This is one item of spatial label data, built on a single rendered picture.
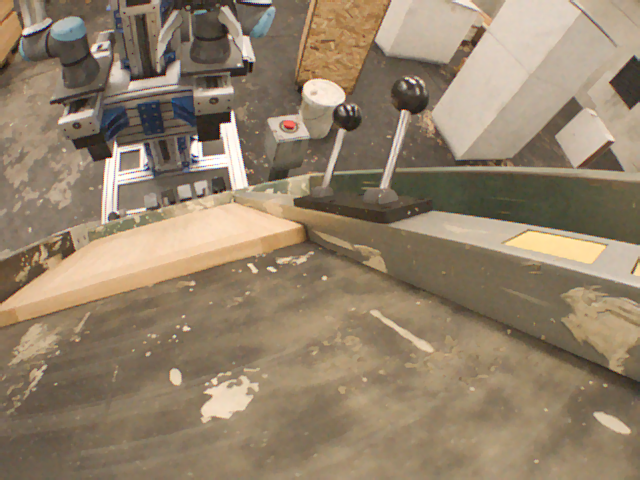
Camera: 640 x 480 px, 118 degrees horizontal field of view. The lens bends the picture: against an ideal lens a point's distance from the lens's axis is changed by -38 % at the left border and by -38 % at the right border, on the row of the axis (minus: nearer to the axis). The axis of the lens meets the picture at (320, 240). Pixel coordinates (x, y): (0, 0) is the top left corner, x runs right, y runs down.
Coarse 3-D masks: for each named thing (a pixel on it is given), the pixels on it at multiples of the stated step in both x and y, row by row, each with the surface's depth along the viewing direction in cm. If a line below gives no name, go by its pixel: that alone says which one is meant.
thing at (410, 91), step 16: (400, 80) 24; (416, 80) 24; (400, 96) 24; (416, 96) 24; (400, 112) 25; (416, 112) 25; (400, 128) 25; (400, 144) 25; (384, 176) 26; (368, 192) 26; (384, 192) 25
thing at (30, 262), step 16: (48, 240) 46; (64, 240) 55; (80, 240) 64; (16, 256) 33; (32, 256) 39; (48, 256) 45; (64, 256) 53; (0, 272) 28; (16, 272) 33; (32, 272) 38; (0, 288) 27; (16, 288) 32; (0, 304) 26
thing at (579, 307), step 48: (336, 240) 30; (384, 240) 22; (432, 240) 18; (480, 240) 15; (432, 288) 19; (480, 288) 15; (528, 288) 12; (576, 288) 10; (624, 288) 7; (576, 336) 10; (624, 336) 7
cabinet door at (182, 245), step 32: (160, 224) 74; (192, 224) 60; (224, 224) 52; (256, 224) 44; (288, 224) 39; (96, 256) 46; (128, 256) 40; (160, 256) 35; (192, 256) 32; (224, 256) 34; (32, 288) 31; (64, 288) 28; (96, 288) 28; (128, 288) 29; (0, 320) 22
